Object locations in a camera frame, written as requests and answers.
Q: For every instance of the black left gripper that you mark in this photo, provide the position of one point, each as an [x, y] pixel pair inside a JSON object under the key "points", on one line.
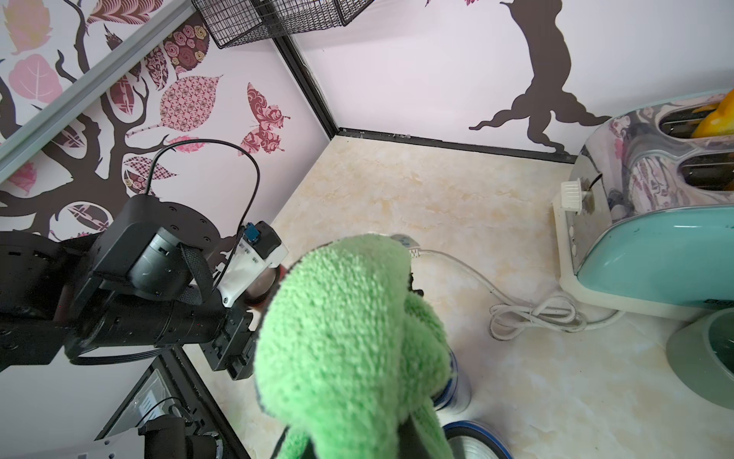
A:
{"points": [[232, 350]]}

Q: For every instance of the green and grey cloth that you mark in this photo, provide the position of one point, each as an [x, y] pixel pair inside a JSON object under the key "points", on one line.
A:
{"points": [[349, 356]]}

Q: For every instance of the red thermos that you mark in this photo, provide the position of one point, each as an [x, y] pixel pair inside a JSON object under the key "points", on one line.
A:
{"points": [[263, 288]]}

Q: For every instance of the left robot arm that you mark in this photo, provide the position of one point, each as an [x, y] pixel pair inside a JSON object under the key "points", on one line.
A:
{"points": [[126, 294]]}

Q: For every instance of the dark blue thermos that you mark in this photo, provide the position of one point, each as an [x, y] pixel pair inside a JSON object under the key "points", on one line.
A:
{"points": [[474, 440]]}

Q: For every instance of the mint green toaster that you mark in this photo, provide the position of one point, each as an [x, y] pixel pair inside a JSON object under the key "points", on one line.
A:
{"points": [[644, 224]]}

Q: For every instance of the green cup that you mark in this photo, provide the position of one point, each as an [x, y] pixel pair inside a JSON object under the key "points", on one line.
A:
{"points": [[701, 356]]}

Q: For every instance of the yellow bread slice back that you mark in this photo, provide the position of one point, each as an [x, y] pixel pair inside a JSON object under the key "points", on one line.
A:
{"points": [[718, 123]]}

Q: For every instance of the black wire basket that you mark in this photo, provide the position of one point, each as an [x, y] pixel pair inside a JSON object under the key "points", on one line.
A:
{"points": [[238, 22]]}

